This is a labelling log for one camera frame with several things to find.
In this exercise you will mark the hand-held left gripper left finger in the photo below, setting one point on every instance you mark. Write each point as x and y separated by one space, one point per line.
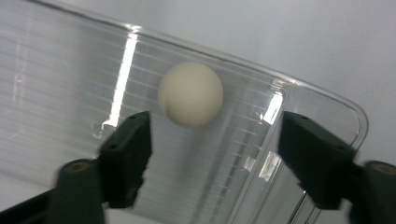
127 155

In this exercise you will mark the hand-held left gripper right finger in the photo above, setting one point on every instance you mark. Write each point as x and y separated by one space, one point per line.
314 158

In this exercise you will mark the white ping-pong ball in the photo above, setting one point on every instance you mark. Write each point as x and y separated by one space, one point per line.
190 93

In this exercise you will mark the clear plastic tray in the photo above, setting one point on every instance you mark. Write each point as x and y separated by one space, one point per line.
62 93

